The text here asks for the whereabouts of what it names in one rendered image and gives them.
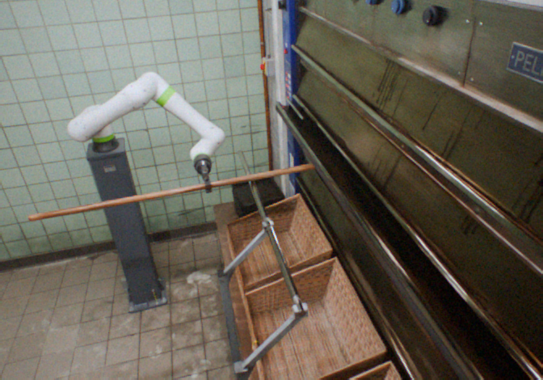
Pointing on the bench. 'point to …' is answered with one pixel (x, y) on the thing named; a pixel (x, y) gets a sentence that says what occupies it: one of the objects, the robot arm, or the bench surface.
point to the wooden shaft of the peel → (167, 192)
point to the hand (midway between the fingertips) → (208, 185)
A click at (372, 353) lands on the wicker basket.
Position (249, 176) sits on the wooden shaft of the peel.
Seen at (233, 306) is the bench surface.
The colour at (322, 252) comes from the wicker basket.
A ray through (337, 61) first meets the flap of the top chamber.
